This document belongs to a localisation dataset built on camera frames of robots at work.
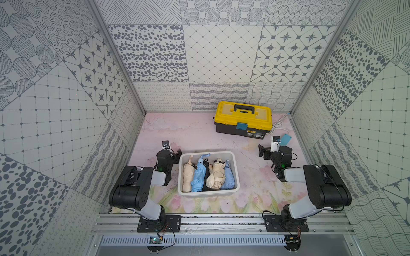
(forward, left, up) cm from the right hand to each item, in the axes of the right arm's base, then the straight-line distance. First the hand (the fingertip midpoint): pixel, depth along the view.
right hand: (267, 146), depth 95 cm
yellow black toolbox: (+12, +15, +11) cm, 22 cm away
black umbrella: (-12, +37, +3) cm, 39 cm away
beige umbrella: (-21, +46, +6) cm, 50 cm away
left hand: (-3, +59, +1) cm, 59 cm away
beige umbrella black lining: (-23, +31, +7) cm, 40 cm away
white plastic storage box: (-9, +27, +4) cm, 29 cm away
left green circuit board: (-47, +59, -7) cm, 76 cm away
